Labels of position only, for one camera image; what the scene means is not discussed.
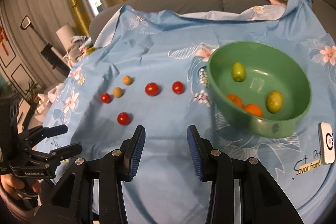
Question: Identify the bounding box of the large orange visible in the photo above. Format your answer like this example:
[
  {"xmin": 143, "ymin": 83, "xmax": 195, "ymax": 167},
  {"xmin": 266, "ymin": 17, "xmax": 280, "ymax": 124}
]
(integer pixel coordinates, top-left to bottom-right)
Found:
[{"xmin": 243, "ymin": 104, "xmax": 263, "ymax": 117}]

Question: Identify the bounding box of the large green mango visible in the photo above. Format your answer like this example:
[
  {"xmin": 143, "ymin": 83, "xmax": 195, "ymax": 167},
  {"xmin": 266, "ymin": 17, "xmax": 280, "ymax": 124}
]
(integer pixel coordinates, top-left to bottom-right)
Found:
[{"xmin": 266, "ymin": 91, "xmax": 283, "ymax": 114}]

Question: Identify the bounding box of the person left hand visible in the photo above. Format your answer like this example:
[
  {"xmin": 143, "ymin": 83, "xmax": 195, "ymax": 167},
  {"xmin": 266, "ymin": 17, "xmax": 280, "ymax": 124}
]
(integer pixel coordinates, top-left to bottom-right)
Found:
[{"xmin": 0, "ymin": 173, "xmax": 42, "ymax": 201}]

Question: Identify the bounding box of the red tomato front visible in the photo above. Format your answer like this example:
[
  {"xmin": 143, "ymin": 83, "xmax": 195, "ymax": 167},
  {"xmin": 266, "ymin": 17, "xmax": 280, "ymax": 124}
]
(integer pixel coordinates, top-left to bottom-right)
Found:
[{"xmin": 117, "ymin": 112, "xmax": 131, "ymax": 126}]

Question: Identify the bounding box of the green potted plant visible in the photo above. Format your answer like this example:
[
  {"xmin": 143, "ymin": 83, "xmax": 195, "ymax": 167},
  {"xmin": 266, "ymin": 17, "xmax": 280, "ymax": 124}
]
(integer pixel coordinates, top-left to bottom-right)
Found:
[{"xmin": 26, "ymin": 79, "xmax": 38, "ymax": 102}]

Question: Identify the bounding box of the small red cherry tomato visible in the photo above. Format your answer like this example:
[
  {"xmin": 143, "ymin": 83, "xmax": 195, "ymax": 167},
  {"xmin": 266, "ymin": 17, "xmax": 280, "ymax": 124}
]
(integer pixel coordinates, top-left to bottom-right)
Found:
[{"xmin": 100, "ymin": 93, "xmax": 112, "ymax": 104}]

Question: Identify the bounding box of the brown longan lower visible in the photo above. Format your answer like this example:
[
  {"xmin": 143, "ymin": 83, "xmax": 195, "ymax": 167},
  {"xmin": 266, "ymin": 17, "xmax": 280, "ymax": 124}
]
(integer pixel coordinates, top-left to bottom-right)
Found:
[{"xmin": 112, "ymin": 87, "xmax": 123, "ymax": 98}]

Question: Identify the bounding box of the brown longan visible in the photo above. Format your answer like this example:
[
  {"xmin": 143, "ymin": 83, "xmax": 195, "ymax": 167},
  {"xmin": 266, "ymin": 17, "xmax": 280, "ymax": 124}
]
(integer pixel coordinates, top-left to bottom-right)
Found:
[
  {"xmin": 122, "ymin": 75, "xmax": 133, "ymax": 85},
  {"xmin": 112, "ymin": 87, "xmax": 123, "ymax": 98}
]

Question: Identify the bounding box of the red tomato middle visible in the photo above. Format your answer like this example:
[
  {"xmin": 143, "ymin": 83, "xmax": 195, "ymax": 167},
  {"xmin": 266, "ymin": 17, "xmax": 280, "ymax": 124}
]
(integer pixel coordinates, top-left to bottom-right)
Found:
[{"xmin": 145, "ymin": 83, "xmax": 160, "ymax": 96}]

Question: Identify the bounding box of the red tomato right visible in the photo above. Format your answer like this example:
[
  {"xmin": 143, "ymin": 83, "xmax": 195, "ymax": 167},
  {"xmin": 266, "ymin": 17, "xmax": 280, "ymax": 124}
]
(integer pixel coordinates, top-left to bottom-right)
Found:
[{"xmin": 172, "ymin": 81, "xmax": 185, "ymax": 94}]

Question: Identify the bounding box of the brown longan upper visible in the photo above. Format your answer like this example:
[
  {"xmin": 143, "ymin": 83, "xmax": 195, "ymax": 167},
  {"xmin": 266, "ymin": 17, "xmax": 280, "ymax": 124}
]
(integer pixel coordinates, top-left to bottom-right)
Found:
[{"xmin": 122, "ymin": 75, "xmax": 133, "ymax": 85}]

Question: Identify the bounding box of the light blue floral cloth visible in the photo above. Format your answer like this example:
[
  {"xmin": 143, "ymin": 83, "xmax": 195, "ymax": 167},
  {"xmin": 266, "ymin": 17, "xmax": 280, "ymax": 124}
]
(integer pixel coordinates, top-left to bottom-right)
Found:
[{"xmin": 38, "ymin": 0, "xmax": 335, "ymax": 223}]

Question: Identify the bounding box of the pile of clothes left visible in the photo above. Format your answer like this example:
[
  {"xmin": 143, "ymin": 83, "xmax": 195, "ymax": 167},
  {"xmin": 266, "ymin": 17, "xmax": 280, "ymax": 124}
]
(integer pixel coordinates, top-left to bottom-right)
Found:
[{"xmin": 63, "ymin": 35, "xmax": 93, "ymax": 68}]

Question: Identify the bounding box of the green plastic bowl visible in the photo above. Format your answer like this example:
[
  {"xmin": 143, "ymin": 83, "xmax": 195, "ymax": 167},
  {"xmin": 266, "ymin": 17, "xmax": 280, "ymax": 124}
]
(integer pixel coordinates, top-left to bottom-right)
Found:
[{"xmin": 207, "ymin": 42, "xmax": 312, "ymax": 138}]

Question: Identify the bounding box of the white square device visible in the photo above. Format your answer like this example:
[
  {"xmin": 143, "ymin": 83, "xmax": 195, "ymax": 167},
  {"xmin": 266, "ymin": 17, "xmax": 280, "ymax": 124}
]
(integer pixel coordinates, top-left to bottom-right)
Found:
[{"xmin": 318, "ymin": 122, "xmax": 335, "ymax": 165}]

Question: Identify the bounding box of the grey sofa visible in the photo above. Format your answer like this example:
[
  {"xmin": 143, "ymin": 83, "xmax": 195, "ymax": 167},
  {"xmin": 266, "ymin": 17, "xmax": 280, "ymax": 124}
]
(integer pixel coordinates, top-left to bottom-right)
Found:
[{"xmin": 89, "ymin": 0, "xmax": 335, "ymax": 41}]

